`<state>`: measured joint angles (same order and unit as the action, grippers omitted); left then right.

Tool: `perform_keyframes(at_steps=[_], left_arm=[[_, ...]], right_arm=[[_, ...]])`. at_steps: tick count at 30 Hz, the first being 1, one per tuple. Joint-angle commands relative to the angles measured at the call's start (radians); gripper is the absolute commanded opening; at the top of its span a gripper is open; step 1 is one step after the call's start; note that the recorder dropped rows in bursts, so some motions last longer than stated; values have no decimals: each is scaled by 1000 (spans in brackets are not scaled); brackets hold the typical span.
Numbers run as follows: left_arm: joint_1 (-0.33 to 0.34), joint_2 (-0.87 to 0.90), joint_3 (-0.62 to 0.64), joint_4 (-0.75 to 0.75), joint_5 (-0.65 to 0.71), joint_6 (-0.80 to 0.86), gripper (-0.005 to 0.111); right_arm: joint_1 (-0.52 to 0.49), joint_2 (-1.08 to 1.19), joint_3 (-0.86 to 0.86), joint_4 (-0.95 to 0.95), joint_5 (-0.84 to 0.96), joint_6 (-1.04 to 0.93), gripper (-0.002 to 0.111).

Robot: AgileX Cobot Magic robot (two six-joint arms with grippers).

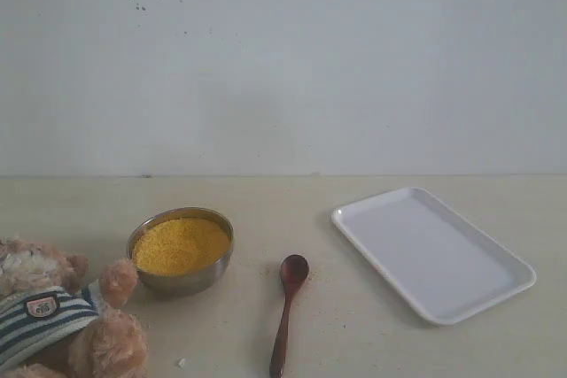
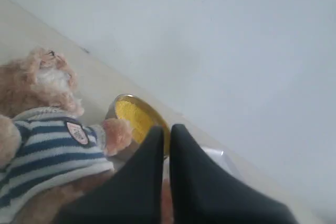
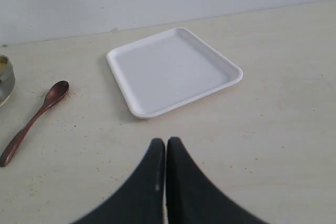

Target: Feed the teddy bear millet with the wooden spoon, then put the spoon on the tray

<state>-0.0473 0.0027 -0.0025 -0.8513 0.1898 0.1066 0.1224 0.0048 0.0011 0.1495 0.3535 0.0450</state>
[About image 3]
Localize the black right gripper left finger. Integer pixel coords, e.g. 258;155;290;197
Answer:
75;138;165;223

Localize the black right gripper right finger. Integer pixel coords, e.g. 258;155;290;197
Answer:
166;137;265;223

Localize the brown wooden spoon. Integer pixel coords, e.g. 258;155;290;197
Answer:
1;80;70;167

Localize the white rectangular plastic tray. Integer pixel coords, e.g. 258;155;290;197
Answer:
106;27;243;119

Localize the stainless steel bowl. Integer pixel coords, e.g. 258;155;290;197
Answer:
1;55;16;105

